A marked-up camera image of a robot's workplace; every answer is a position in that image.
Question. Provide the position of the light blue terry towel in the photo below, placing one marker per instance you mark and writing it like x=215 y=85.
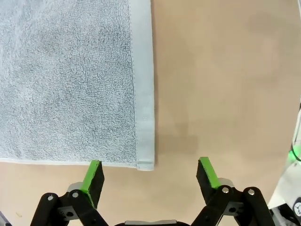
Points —
x=70 y=82

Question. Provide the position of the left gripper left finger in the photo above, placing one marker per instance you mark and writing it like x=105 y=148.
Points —
x=94 y=181

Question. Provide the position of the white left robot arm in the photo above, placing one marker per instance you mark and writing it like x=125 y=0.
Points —
x=285 y=183

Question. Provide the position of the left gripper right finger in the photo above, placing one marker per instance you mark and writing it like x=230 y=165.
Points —
x=208 y=179

